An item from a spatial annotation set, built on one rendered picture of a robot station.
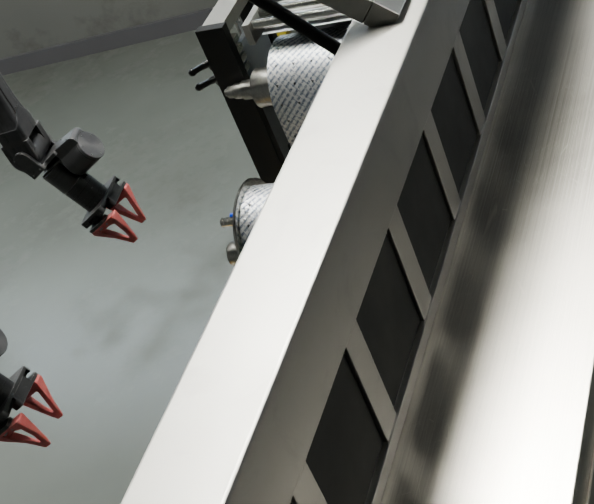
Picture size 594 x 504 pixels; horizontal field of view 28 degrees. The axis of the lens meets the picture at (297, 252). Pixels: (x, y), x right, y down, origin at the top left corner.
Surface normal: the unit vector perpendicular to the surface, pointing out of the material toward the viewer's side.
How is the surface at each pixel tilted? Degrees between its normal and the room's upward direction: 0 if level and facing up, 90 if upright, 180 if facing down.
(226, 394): 0
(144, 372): 0
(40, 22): 90
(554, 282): 0
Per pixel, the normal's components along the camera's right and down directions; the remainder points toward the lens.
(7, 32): -0.18, 0.65
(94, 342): -0.33, -0.75
